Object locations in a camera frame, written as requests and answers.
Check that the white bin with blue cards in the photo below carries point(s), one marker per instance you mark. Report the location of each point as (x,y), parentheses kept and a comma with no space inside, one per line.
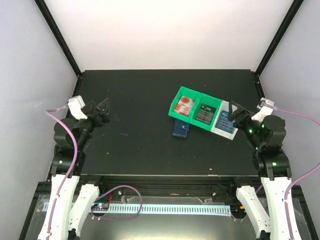
(223,106)

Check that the blue vip card stack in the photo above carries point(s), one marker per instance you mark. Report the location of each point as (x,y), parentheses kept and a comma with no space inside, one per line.
(224,124)

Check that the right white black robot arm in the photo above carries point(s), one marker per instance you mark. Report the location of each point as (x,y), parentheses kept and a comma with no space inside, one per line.
(266,133)

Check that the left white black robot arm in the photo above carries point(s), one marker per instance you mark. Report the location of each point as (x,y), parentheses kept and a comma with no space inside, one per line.
(75,123)

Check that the small circuit board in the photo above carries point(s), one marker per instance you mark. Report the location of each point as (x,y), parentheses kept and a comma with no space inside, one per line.
(239,208)
(100,206)

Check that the red white card stack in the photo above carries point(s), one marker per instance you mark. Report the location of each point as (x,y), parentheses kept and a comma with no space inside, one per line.
(184,106)

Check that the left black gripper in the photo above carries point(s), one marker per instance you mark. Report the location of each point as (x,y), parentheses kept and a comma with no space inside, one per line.
(105,117)

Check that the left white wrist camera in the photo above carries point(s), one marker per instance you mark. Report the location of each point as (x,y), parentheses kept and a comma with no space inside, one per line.
(75,105)

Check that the green bin with black cards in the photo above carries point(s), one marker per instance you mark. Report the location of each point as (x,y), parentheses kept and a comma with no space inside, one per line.
(211,101)

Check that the blue card holder wallet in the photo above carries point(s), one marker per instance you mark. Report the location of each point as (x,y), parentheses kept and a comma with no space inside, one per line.
(180,129)

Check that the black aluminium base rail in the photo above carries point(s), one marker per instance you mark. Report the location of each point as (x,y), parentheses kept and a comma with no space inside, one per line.
(216,188)

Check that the right small circuit board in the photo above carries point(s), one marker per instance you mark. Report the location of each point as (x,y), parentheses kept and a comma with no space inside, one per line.
(239,208)

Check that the right black frame post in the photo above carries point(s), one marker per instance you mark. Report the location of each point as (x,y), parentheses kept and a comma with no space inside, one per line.
(282,29)

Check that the black vip card stack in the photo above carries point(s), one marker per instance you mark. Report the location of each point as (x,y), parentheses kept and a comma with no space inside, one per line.
(205,114)

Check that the left small circuit board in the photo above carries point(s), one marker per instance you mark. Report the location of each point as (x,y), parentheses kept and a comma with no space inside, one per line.
(100,206)

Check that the green bin with red cards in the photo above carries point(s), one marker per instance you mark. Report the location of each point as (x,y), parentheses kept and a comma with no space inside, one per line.
(184,91)

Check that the white slotted cable duct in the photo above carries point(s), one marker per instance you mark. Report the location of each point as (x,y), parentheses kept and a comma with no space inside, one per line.
(167,209)

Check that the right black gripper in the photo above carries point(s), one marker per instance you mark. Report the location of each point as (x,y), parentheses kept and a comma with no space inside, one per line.
(245,113)

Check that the left black frame post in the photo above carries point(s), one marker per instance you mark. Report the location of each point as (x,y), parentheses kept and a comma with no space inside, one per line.
(48,17)

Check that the black frame post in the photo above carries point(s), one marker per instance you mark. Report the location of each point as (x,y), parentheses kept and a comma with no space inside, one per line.
(282,29)
(48,17)

